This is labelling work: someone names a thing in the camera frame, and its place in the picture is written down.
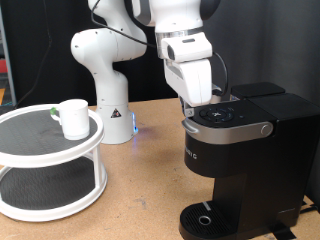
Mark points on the white two-tier turntable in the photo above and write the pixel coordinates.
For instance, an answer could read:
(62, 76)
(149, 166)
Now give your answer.
(66, 157)

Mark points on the dark grey partition panel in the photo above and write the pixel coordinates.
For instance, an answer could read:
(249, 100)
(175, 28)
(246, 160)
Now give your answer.
(266, 40)

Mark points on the black drip tray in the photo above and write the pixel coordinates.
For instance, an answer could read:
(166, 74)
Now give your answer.
(193, 216)

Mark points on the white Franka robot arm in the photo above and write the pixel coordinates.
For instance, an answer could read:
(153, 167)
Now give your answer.
(113, 86)

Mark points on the black backdrop curtain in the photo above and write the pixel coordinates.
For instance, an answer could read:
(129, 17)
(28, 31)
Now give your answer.
(30, 40)

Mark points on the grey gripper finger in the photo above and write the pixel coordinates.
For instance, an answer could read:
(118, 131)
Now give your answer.
(188, 112)

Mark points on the black water reservoir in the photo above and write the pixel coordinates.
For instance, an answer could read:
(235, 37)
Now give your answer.
(258, 90)

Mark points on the black Keurig coffee machine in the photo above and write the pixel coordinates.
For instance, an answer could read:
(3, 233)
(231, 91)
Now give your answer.
(266, 173)

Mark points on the small red object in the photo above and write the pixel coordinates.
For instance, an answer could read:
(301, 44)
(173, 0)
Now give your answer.
(2, 66)

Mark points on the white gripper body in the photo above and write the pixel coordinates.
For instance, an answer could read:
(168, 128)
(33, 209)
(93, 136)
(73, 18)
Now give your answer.
(196, 80)

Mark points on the thin grey metal post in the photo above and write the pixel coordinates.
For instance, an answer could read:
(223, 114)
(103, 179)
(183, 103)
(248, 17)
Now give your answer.
(12, 80)

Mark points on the white mug with green tape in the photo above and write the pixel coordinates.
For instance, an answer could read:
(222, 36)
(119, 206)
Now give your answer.
(76, 120)

